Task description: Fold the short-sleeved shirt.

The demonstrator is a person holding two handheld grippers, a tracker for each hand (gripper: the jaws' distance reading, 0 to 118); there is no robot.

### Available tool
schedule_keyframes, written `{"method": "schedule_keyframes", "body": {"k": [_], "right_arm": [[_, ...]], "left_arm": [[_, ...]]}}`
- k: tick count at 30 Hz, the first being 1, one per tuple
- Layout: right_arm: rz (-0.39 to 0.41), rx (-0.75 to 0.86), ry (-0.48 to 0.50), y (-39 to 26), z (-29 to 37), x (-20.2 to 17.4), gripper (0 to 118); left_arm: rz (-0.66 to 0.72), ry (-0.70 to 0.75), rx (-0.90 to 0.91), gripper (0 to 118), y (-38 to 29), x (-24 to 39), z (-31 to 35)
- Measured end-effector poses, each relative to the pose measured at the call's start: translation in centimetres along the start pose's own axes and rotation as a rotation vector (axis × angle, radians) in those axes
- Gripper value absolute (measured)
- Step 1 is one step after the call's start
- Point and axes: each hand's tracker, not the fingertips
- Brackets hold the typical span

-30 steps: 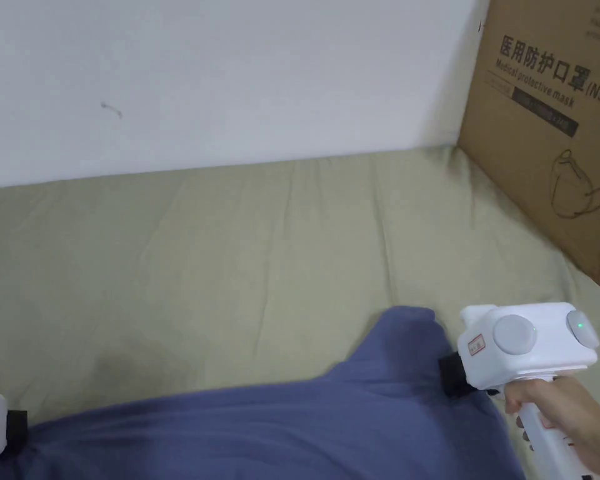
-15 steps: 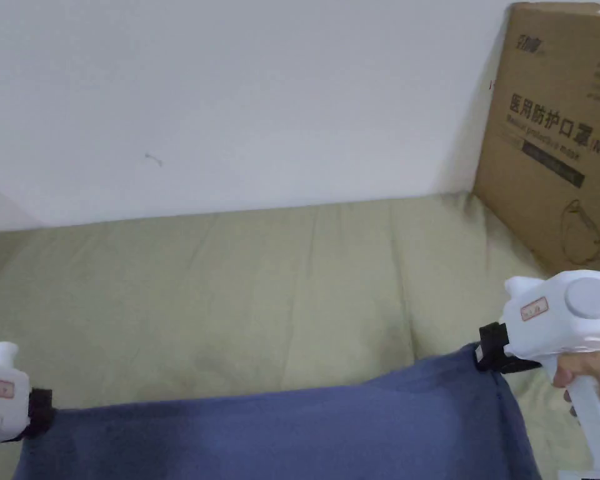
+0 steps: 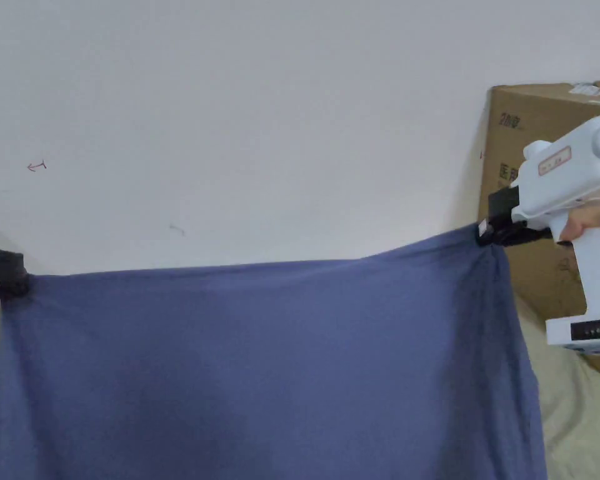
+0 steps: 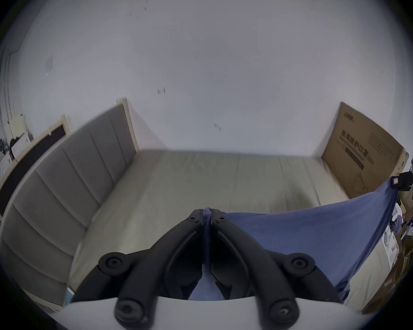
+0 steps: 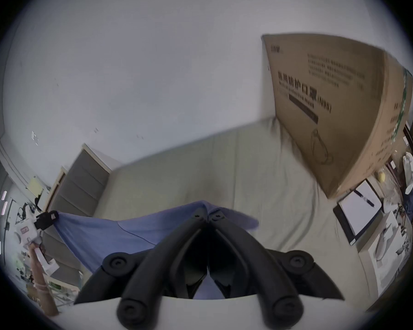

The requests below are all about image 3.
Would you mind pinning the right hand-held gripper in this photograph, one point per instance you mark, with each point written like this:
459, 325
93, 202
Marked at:
570, 170

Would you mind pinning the dark blue shirt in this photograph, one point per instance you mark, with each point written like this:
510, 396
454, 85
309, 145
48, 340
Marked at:
260, 370

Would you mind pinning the person's right hand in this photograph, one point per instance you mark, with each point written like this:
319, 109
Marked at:
596, 215

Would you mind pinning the brown cardboard carton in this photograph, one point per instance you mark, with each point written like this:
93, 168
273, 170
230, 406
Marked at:
510, 160

